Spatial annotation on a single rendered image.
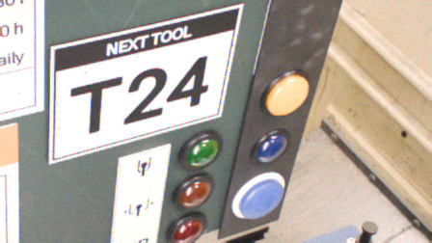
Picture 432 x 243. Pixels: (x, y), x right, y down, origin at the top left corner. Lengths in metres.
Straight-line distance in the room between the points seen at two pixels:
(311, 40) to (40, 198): 0.16
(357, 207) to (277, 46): 1.18
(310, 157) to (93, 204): 1.24
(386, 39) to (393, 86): 0.08
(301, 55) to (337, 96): 1.21
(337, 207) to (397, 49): 0.30
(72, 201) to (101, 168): 0.02
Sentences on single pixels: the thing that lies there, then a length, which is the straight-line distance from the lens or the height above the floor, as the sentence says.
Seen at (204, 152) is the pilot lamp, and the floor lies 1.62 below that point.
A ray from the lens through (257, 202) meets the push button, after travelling 0.53.
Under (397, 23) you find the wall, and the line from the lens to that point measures 1.52.
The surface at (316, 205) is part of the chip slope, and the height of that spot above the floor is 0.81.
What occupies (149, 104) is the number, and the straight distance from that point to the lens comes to 0.44.
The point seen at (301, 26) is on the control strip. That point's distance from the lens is 0.46.
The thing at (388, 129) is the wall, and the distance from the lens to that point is 1.59.
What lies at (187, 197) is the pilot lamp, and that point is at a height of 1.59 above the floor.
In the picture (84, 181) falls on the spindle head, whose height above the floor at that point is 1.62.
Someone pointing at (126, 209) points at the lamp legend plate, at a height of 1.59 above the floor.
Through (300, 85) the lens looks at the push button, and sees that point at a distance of 0.48.
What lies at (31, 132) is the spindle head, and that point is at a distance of 0.42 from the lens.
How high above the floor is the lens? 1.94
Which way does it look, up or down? 43 degrees down
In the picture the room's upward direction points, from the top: 8 degrees clockwise
